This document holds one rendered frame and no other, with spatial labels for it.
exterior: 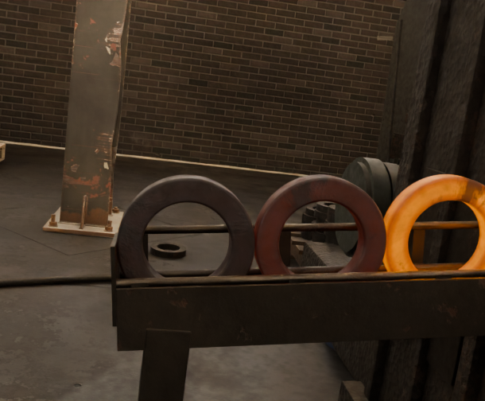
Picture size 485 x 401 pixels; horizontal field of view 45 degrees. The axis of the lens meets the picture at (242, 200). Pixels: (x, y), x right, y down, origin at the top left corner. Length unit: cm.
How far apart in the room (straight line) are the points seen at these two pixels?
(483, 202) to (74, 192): 272
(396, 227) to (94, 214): 266
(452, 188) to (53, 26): 632
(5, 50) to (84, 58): 379
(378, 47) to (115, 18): 452
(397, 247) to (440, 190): 10
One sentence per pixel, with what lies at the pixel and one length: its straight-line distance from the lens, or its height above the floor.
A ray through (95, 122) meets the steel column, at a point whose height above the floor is 60.
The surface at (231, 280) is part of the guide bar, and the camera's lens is 78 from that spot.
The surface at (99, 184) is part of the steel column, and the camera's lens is 333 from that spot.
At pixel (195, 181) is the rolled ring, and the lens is 76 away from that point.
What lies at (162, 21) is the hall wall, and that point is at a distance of 687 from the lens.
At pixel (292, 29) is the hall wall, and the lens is 702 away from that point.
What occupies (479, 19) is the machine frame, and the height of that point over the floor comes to 106.
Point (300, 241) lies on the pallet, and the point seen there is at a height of 14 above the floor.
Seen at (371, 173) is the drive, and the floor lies 64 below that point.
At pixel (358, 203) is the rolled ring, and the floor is 72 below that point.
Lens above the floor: 84
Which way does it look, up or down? 10 degrees down
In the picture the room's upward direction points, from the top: 7 degrees clockwise
